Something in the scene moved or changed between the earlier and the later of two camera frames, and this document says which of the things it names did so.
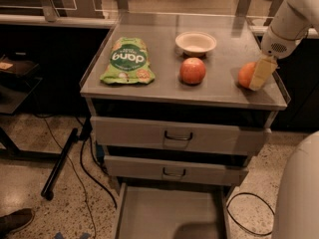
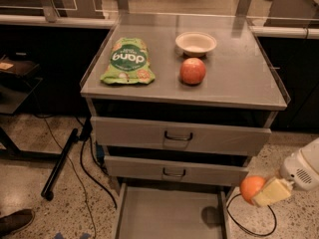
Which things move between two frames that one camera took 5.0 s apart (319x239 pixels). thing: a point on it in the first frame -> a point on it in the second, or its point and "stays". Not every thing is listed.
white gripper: x=276 y=46 -> x=296 y=171
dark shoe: x=16 y=221 stays
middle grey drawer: x=175 y=171 stays
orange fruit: x=245 y=75 -> x=250 y=186
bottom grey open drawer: x=172 y=211 stays
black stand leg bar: x=59 y=162 stays
